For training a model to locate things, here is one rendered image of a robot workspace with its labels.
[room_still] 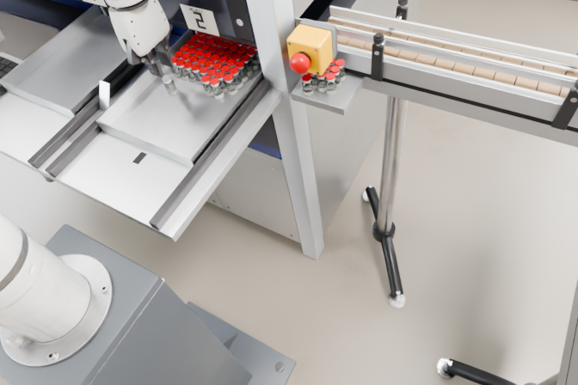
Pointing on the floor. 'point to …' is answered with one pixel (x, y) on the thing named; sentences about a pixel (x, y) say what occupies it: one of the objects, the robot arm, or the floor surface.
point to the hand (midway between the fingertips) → (159, 63)
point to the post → (283, 80)
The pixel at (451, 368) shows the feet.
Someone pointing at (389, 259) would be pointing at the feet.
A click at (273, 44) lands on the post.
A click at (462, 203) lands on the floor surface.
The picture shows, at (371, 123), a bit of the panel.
